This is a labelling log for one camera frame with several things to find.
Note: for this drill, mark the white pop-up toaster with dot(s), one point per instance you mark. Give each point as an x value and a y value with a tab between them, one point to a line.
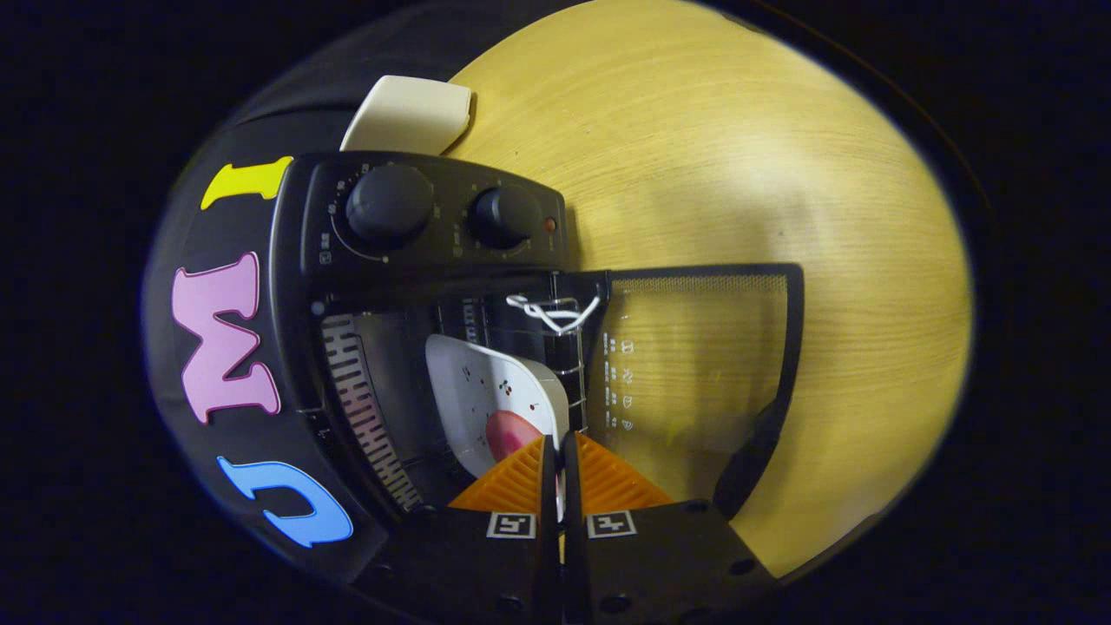
408	113

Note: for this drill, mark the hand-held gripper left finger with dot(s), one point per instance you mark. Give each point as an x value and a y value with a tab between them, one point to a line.
486	564

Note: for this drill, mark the black toaster oven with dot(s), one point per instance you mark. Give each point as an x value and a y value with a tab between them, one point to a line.
391	208

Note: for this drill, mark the pink food piece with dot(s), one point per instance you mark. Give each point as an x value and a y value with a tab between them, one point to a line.
510	432

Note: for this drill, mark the white food plate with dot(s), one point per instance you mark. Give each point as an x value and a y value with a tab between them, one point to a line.
469	382

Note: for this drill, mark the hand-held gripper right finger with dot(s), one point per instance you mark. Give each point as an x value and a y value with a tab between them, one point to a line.
651	564

